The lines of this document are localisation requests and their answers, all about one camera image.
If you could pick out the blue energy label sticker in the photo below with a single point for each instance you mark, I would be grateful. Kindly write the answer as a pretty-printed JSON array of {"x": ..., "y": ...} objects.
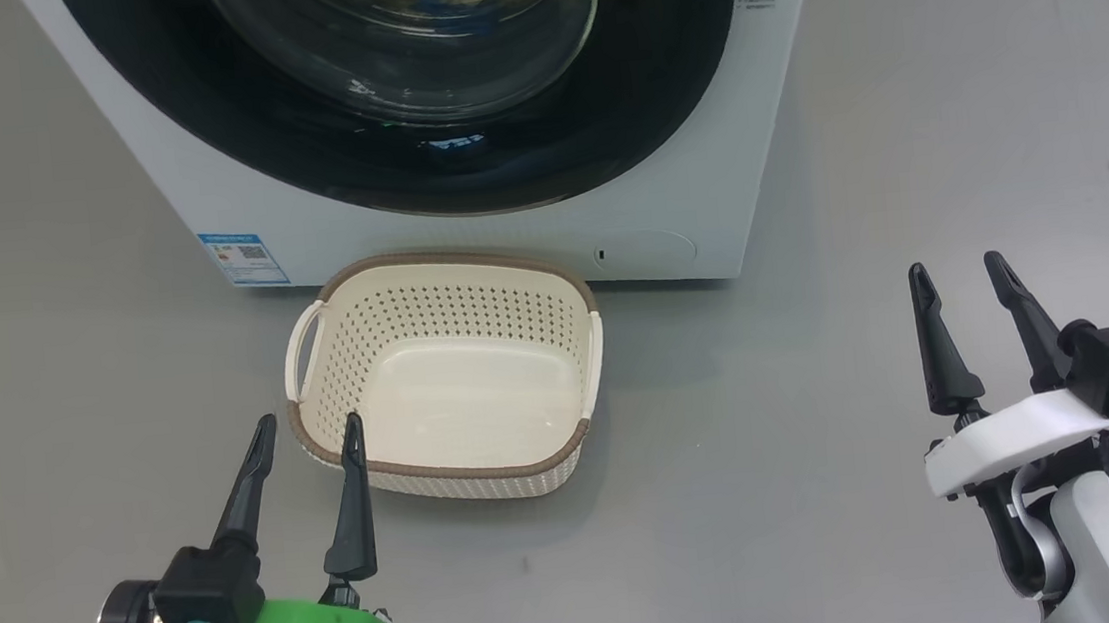
[{"x": 244, "y": 258}]

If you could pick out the oval drain filter cover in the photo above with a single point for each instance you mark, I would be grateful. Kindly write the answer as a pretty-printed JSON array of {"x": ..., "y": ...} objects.
[{"x": 644, "y": 248}]

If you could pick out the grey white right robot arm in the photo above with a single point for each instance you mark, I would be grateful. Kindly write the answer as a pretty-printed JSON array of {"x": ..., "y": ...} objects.
[{"x": 1088, "y": 556}]

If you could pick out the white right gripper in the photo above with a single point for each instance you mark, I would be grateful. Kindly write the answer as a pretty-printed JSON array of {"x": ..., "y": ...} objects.
[{"x": 1007, "y": 437}]

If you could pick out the washing machine door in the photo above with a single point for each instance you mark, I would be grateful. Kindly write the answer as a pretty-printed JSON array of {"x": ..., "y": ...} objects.
[{"x": 674, "y": 70}]

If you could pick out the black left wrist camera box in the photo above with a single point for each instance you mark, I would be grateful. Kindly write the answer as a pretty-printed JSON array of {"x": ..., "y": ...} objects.
[{"x": 208, "y": 593}]

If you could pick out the cream perforated laundry basket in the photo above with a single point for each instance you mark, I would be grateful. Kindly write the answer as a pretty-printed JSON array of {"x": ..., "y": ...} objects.
[{"x": 463, "y": 410}]

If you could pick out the white front-load washing machine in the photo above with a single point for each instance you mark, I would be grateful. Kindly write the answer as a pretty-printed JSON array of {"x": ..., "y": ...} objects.
[{"x": 760, "y": 133}]

